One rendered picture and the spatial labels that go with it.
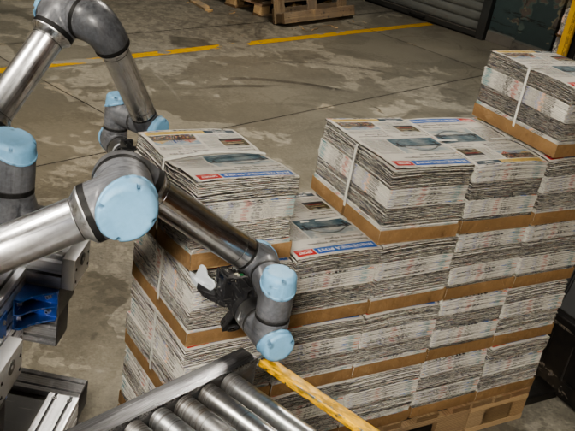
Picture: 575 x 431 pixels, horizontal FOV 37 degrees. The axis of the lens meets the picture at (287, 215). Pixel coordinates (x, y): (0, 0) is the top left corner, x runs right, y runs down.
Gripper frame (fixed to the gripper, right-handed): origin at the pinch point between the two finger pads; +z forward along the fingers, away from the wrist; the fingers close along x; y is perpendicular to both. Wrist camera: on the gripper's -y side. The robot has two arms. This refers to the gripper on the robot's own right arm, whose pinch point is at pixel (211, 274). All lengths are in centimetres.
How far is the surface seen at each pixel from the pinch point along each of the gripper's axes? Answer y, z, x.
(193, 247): 6.4, 2.3, 4.7
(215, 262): 2.2, 1.5, -1.1
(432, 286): -18, 9, -79
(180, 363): -30.6, 6.1, 2.0
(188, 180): 21.2, 8.5, 5.5
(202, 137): 21.2, 33.9, -8.8
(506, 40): -78, 506, -567
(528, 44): -73, 477, -570
